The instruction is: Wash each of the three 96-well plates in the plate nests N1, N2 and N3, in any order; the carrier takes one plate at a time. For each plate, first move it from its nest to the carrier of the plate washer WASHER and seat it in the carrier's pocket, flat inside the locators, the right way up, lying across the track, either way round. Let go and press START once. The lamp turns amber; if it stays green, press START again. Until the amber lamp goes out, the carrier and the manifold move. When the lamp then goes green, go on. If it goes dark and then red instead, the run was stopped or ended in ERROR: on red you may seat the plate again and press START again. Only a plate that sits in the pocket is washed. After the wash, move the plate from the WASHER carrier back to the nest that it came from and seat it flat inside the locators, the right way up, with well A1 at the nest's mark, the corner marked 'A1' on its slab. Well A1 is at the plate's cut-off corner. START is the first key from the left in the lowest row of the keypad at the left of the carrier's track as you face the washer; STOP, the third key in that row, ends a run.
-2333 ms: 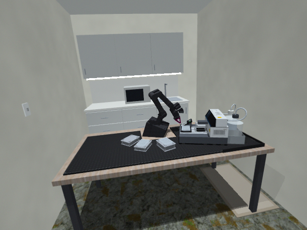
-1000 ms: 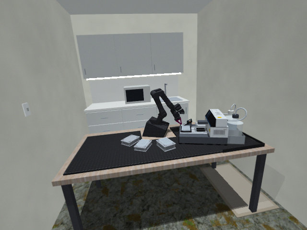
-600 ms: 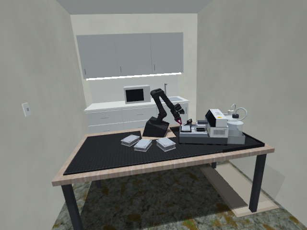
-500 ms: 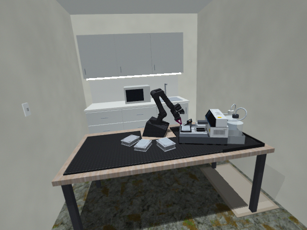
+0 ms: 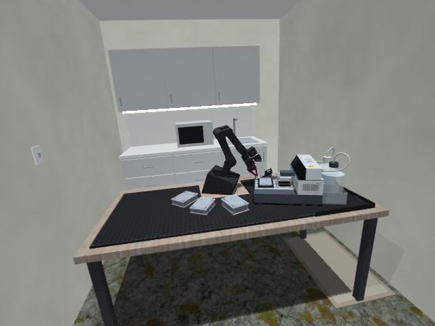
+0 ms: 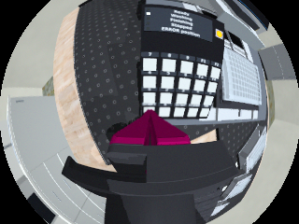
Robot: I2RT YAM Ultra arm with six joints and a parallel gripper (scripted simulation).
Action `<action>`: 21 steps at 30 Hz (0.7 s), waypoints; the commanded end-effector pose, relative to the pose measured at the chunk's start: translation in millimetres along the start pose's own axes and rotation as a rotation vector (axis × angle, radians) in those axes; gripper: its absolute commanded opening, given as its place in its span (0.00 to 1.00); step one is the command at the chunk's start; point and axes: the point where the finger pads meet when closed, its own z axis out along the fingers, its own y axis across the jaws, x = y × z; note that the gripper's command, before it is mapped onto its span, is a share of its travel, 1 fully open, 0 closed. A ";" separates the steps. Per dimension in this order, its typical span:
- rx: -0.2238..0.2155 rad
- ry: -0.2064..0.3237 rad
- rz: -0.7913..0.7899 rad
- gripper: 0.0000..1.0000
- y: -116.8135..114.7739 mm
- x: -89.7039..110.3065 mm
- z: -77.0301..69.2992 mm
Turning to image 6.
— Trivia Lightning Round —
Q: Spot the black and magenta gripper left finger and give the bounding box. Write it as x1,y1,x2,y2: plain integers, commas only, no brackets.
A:
110,109,150,146

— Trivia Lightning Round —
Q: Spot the white well plate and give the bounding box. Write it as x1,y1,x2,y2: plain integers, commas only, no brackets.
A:
228,178,250,198
221,47,262,105
249,133,267,170

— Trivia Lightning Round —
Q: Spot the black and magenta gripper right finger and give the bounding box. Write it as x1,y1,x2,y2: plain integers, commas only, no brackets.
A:
150,109,191,146

